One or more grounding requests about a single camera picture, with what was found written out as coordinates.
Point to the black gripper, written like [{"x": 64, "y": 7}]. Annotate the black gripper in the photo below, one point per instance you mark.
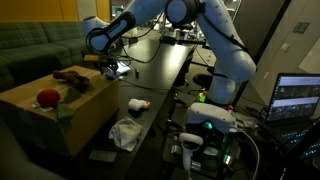
[{"x": 106, "y": 61}]

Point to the brown plush toy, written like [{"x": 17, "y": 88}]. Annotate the brown plush toy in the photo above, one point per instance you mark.
[{"x": 75, "y": 80}]

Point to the white pink plush toy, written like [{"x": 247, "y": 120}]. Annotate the white pink plush toy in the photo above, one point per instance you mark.
[{"x": 138, "y": 104}]

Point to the white towel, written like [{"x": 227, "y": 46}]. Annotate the white towel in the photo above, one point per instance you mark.
[{"x": 125, "y": 133}]

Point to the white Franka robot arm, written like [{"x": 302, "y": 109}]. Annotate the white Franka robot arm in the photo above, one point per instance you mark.
[{"x": 230, "y": 60}]

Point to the large cardboard box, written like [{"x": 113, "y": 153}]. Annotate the large cardboard box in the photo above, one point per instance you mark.
[{"x": 83, "y": 110}]

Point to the lit tablet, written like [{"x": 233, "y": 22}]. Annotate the lit tablet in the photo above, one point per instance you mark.
[{"x": 124, "y": 67}]

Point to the small black cylinder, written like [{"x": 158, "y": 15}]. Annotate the small black cylinder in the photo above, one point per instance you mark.
[{"x": 137, "y": 73}]

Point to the black equipment bar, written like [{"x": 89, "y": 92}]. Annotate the black equipment bar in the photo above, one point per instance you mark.
[{"x": 173, "y": 39}]

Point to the red plush rose green leaves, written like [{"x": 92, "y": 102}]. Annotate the red plush rose green leaves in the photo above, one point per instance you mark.
[{"x": 48, "y": 97}]

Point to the green plaid sofa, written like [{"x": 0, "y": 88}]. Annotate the green plaid sofa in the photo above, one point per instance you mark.
[{"x": 30, "y": 50}]

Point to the dark grey flat block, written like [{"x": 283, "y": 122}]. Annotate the dark grey flat block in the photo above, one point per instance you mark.
[{"x": 101, "y": 156}]

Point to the small green yellow object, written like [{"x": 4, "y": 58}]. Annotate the small green yellow object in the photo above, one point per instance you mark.
[{"x": 202, "y": 97}]

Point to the white VR controller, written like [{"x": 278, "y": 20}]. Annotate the white VR controller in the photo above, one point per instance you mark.
[{"x": 190, "y": 140}]

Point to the white VR headset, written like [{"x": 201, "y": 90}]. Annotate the white VR headset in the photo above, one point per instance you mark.
[{"x": 210, "y": 115}]

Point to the small red knob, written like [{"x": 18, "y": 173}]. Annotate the small red knob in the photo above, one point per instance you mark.
[{"x": 230, "y": 107}]

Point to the black device green lights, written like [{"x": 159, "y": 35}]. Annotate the black device green lights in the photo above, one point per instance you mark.
[{"x": 233, "y": 146}]

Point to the open black laptop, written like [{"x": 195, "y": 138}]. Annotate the open black laptop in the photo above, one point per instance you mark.
[{"x": 293, "y": 96}]

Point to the white wall switch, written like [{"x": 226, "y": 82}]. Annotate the white wall switch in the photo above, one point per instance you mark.
[{"x": 285, "y": 47}]

